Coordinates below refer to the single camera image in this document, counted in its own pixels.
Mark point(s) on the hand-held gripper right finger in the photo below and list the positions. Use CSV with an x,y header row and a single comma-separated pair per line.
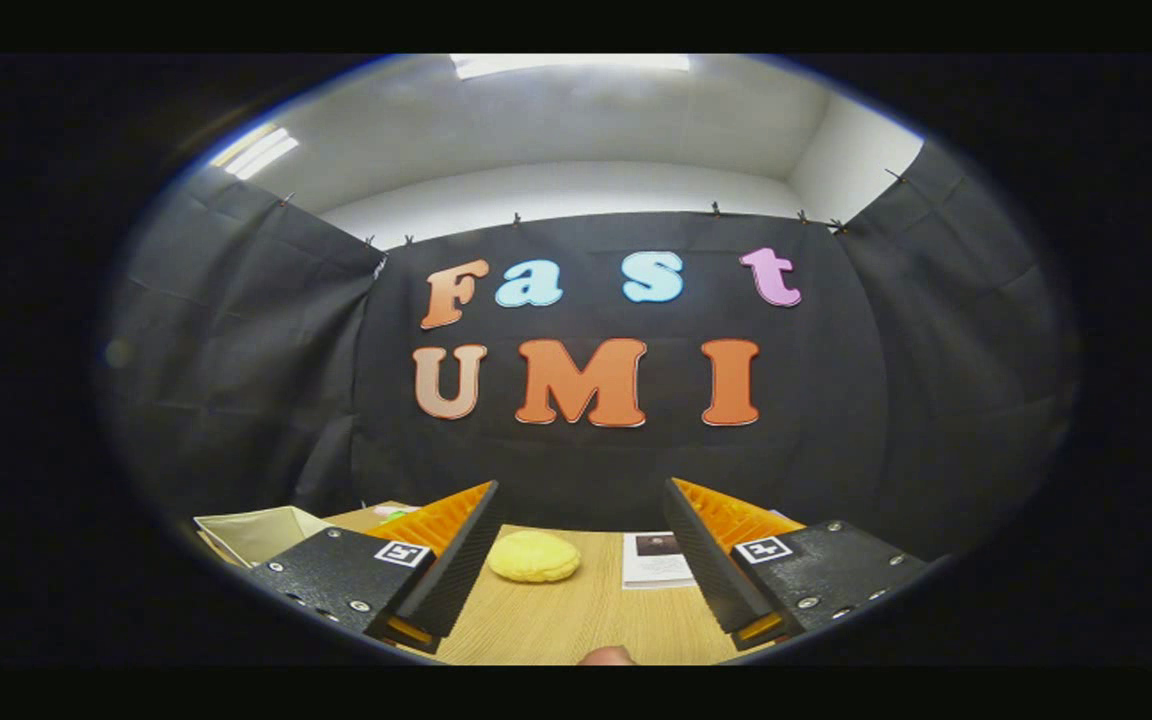
x,y
706,565

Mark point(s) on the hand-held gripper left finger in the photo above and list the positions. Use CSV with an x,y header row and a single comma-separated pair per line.
x,y
456,580

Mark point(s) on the brown fabric storage box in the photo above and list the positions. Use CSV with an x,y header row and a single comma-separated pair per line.
x,y
256,535

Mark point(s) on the white book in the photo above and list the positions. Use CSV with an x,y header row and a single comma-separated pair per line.
x,y
656,570

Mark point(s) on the yellow fluffy plush ball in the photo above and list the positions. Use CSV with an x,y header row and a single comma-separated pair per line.
x,y
534,557

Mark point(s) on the pink and green plush toy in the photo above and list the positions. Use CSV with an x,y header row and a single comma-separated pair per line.
x,y
396,514

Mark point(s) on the row of black backdrop clips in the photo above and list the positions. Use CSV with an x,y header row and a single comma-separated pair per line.
x,y
839,226

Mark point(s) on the ceiling light panel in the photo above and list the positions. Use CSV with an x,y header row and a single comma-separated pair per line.
x,y
261,152
566,66

